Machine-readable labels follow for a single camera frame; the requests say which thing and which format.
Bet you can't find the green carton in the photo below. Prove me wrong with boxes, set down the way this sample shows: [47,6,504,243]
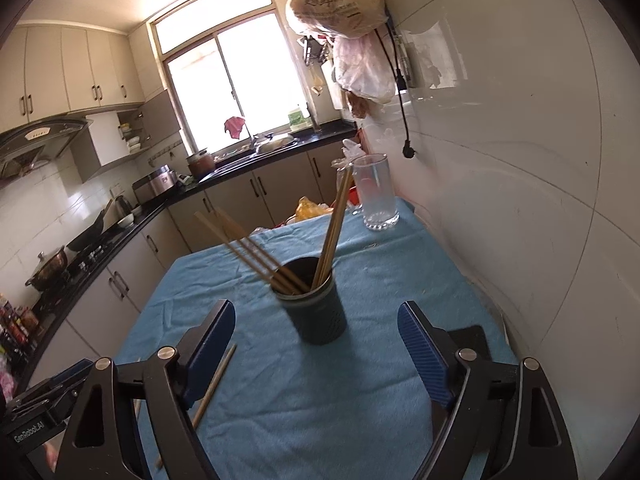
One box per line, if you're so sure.
[287,105,311,132]

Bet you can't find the clear glass mug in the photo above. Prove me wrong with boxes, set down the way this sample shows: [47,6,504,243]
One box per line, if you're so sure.
[351,154,401,232]

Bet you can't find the dark sauce bottle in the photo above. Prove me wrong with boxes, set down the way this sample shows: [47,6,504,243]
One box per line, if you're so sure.
[0,305,15,358]

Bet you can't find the kitchen window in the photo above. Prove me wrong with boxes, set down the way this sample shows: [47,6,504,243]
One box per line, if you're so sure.
[150,0,313,153]

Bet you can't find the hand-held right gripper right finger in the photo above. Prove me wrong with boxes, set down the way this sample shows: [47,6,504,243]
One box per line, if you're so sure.
[397,301,581,480]

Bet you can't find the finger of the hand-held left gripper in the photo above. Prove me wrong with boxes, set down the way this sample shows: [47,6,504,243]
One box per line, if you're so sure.
[2,385,76,418]
[30,359,97,397]

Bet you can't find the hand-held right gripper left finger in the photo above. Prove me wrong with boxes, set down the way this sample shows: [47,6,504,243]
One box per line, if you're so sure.
[61,299,237,480]

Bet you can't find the black smartphone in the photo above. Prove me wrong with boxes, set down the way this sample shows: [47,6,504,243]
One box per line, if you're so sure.
[430,324,496,443]

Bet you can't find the pink plastic bag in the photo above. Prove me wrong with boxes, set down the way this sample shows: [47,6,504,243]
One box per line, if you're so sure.
[0,360,21,406]

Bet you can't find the open wall cabinet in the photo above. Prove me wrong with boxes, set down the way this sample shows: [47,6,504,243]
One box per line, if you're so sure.
[70,89,182,183]

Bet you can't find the black power cable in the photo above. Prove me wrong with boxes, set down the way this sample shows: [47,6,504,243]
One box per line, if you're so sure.
[372,27,420,160]

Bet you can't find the bunch of wooden chopsticks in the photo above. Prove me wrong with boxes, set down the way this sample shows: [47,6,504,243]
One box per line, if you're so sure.
[194,157,353,295]

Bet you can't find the brown clay pot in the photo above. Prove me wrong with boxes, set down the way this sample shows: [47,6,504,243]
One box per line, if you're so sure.
[186,148,216,178]

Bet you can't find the beige wall cabinets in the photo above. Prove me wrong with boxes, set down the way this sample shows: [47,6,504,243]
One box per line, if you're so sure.
[0,24,147,128]

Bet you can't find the beige base cabinets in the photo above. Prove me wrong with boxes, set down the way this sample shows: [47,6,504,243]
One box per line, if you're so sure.
[30,135,371,386]

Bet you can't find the yellow plastic bag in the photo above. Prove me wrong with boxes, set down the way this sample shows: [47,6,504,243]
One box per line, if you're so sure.
[295,196,333,223]

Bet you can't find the black kitchen countertop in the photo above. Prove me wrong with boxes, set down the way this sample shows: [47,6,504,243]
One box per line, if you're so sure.
[0,120,358,391]

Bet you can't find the black gas stove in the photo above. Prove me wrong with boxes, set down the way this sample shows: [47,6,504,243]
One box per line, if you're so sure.
[30,240,116,306]

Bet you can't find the blue tablecloth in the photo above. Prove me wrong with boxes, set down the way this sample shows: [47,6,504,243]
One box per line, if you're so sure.
[112,199,518,480]

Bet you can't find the black wok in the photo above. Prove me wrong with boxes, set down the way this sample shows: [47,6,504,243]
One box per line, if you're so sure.
[66,199,115,253]

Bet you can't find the steel sink with faucet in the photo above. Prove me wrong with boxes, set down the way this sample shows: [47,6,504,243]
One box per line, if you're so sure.
[215,130,301,171]

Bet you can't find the crumpled clear plastic bag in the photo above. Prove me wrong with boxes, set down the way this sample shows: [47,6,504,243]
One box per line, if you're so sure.
[332,138,370,171]

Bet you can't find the dark perforated utensil holder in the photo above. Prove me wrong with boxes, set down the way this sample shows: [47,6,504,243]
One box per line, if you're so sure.
[270,256,349,346]

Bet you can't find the pink cloth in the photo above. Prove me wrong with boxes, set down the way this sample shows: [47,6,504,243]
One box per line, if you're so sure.
[223,116,249,141]

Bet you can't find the white cutting board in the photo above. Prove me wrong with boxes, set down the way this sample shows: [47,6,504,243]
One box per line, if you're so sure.
[322,60,346,111]

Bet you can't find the steel pot with glass lid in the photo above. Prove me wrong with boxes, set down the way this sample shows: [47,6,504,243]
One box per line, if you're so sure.
[25,246,68,292]

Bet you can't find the metal wall rack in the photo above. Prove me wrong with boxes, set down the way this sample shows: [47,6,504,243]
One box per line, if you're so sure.
[297,35,333,68]

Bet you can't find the white hanging plastic bag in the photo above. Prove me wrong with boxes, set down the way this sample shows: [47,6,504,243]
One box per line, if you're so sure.
[330,30,398,106]

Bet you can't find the steel range hood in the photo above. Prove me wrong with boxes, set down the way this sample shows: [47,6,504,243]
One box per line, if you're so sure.
[0,117,95,181]

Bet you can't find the red label sauce bottle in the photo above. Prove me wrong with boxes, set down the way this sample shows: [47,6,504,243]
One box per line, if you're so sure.
[11,302,26,348]

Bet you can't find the wall socket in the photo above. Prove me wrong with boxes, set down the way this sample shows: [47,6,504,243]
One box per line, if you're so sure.
[392,35,416,86]

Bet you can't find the single wooden chopstick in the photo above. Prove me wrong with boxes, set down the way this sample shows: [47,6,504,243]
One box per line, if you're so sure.
[154,342,238,471]

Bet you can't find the silver rice cooker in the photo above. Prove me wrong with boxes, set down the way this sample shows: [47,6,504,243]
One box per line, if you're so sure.
[131,165,178,205]

